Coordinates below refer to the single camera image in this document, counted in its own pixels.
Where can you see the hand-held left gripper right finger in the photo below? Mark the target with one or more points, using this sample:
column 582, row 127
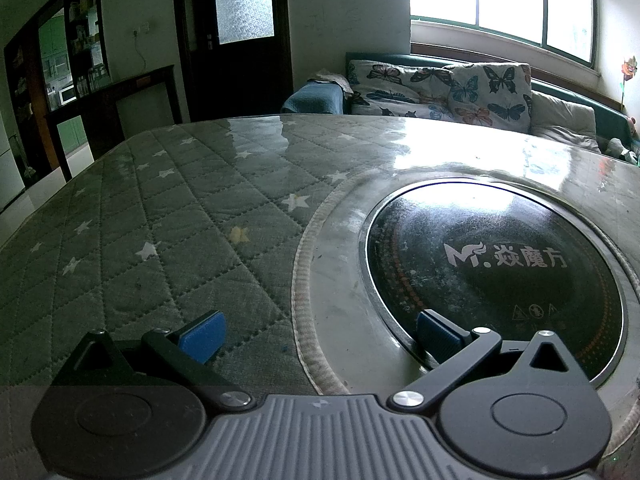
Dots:
column 437, row 332

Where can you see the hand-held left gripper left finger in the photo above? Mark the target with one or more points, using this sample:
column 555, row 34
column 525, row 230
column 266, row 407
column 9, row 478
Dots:
column 202, row 337

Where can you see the round black induction cooktop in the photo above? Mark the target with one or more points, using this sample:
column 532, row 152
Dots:
column 500, row 260

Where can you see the butterfly print seat cushion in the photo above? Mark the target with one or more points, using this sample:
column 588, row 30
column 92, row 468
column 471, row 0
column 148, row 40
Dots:
column 400, row 110

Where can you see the large butterfly print cushion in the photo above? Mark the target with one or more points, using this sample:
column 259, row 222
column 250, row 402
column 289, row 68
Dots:
column 495, row 97

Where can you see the beige cushion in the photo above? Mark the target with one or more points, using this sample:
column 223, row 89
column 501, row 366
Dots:
column 565, row 120

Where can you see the dark wooden console table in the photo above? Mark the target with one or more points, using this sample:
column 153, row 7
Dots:
column 130, row 92

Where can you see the grey stuffed toy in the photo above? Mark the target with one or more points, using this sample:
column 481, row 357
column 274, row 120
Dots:
column 620, row 149

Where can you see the dark door with frosted glass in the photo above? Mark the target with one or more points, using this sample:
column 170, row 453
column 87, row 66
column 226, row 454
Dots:
column 235, row 80

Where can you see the blue towel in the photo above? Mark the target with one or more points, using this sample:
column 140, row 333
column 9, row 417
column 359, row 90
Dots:
column 312, row 100

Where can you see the beige cloth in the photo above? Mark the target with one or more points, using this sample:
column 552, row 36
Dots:
column 337, row 82

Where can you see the small white appliance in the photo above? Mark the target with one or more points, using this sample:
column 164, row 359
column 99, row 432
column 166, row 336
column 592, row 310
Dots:
column 67, row 96

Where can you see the dark wooden shelf cabinet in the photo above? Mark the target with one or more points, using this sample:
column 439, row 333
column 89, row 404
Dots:
column 30, row 85

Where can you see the colourful pinwheel toy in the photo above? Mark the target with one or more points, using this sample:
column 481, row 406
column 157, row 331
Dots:
column 629, row 72

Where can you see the white wall socket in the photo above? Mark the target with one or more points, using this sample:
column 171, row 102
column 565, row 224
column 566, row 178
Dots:
column 142, row 28

